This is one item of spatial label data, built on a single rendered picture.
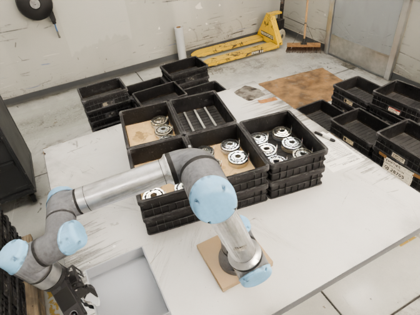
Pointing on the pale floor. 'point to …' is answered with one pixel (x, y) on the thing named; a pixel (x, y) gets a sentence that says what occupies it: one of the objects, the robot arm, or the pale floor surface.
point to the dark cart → (14, 160)
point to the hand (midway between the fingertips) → (95, 307)
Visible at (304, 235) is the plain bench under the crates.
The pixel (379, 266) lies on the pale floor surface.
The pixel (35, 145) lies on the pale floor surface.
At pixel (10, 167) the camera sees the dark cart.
